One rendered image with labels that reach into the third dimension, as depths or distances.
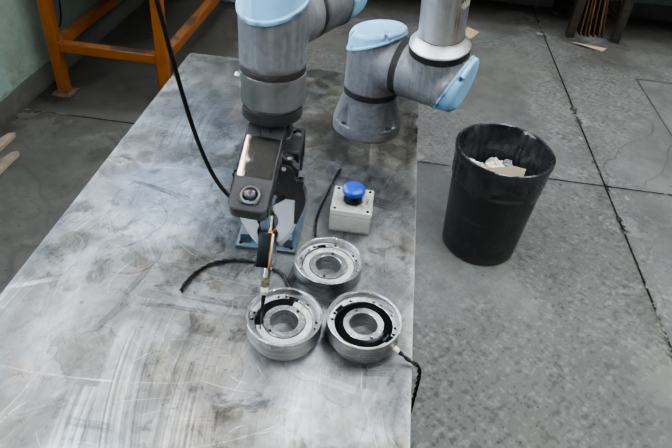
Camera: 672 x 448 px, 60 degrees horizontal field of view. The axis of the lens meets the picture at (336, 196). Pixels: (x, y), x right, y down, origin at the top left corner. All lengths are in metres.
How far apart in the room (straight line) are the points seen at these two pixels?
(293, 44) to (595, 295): 1.82
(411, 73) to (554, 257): 1.37
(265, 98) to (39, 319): 0.47
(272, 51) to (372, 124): 0.64
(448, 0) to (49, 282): 0.78
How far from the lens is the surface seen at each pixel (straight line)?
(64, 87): 3.18
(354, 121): 1.24
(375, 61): 1.18
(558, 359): 2.03
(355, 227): 1.01
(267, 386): 0.81
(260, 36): 0.63
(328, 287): 0.88
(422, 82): 1.14
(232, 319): 0.88
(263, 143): 0.68
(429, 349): 1.91
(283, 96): 0.65
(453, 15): 1.08
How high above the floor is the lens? 1.47
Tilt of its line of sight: 38 degrees down
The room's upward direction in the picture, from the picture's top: 6 degrees clockwise
